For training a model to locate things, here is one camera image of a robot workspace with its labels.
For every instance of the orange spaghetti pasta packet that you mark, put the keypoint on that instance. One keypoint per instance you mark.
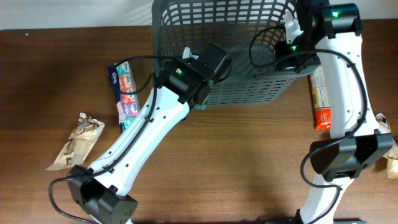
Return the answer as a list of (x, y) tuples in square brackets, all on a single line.
[(320, 99)]

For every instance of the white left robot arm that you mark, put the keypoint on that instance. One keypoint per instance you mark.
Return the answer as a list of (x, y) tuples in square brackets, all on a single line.
[(102, 188)]

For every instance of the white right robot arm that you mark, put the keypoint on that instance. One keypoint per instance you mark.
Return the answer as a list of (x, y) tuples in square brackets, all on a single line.
[(333, 33)]

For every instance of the beige brown snack pouch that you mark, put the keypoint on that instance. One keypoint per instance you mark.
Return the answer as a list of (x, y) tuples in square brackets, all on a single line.
[(80, 143)]

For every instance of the grey plastic lattice basket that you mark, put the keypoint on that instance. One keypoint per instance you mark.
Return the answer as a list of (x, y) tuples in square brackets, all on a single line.
[(245, 29)]

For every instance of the colourful Kleenex tissue multipack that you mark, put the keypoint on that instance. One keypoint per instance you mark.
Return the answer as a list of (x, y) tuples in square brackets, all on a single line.
[(127, 105)]

